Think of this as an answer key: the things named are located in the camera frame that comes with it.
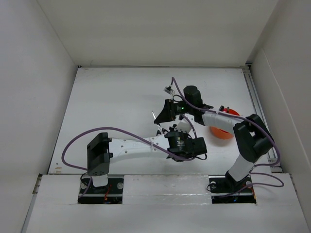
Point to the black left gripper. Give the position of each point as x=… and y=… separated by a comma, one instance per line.
x=172, y=129

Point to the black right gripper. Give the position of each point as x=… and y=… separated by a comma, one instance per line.
x=168, y=113

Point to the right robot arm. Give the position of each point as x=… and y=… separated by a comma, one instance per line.
x=252, y=137

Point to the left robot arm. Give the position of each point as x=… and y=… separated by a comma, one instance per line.
x=103, y=150

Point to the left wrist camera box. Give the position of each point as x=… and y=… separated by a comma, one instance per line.
x=183, y=126

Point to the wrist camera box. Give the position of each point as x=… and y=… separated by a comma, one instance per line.
x=183, y=126
x=169, y=90

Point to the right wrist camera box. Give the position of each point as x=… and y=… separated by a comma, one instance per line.
x=169, y=90

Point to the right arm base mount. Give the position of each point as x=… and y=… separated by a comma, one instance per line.
x=225, y=191

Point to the aluminium rail right side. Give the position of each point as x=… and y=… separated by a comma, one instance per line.
x=272, y=154

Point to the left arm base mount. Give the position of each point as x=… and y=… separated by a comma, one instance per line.
x=112, y=193

